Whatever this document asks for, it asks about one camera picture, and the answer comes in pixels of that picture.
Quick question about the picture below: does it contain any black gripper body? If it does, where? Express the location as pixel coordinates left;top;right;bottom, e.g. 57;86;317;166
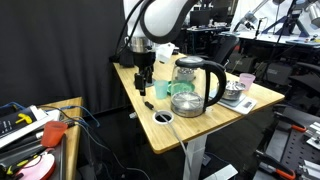
132;51;157;76

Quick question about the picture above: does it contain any grey articulated lamp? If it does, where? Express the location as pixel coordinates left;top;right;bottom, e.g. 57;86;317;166
232;0;279;33

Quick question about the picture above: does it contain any teal plastic cup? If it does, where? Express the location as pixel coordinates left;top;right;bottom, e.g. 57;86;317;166
153;79;169;100

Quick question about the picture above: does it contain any small black box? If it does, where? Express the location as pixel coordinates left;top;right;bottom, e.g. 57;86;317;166
118;48;135;69

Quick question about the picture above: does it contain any green plastic plate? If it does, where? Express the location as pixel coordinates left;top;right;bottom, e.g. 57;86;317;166
166;80;196;96

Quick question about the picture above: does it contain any round steel black container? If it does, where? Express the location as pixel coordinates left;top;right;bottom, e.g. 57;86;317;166
176;67;196;83

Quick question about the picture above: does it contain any background black monitor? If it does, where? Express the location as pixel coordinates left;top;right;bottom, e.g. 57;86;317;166
209;5;232;24
189;9;212;28

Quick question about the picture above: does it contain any black mesh office chair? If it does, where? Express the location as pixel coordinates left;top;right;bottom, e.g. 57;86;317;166
208;34;241;66

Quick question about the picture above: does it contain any black curtain backdrop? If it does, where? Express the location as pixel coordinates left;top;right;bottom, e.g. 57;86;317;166
0;0;134;113

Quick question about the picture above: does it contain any white desk leg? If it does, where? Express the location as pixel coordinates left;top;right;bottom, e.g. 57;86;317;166
182;134;239;180

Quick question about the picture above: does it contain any pink plastic cup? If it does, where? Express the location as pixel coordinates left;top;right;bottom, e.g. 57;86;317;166
239;72;256;92

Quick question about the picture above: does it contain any orange plastic cup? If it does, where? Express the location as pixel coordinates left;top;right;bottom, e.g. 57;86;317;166
40;121;69;149

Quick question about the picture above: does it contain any white kitchen scale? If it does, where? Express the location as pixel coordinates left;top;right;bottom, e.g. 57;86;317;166
209;88;258;116

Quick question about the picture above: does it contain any white flat box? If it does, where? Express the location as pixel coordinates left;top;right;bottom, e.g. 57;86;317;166
0;105;62;149

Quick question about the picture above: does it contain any grey metal tray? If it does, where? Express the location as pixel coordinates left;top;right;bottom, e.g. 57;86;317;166
0;133;66;180

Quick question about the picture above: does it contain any black book yellow mark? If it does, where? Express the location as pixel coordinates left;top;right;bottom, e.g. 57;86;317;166
0;108;38;139

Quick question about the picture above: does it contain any pink disc red rim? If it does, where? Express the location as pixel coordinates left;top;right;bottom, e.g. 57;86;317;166
14;151;57;180

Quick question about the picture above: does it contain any yellow black screwdriver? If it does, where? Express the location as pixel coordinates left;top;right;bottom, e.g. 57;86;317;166
4;154;42;177

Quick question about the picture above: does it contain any black padded office chair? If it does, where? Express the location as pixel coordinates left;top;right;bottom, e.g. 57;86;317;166
263;61;320;108

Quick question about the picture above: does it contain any black perforated table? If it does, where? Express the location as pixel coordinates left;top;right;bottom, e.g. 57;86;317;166
252;105;320;180

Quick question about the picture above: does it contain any grey lamp cable with switch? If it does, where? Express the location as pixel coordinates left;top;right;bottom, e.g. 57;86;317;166
141;94;195;180

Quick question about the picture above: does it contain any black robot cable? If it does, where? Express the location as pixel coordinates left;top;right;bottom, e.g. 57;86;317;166
114;0;145;57

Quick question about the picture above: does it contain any white desk cable grommet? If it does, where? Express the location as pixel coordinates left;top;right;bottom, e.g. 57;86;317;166
152;109;175;125

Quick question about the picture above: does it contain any glass electric kettle black handle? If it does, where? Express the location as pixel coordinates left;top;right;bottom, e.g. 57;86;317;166
169;55;228;119

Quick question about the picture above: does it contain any blue cable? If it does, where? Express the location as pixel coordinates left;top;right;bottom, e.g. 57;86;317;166
0;101;101;128

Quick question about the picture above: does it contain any black floor cable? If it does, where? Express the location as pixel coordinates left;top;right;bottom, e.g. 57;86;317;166
66;116;152;180

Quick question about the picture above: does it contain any blue triangular frame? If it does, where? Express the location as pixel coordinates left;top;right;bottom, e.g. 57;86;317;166
261;13;311;38

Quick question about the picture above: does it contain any orange handled black clamp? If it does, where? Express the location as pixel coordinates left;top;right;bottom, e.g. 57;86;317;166
273;111;308;134
254;151;297;180

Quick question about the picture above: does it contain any aluminium bracket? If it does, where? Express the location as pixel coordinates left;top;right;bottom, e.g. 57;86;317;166
297;159;320;180
305;121;320;151

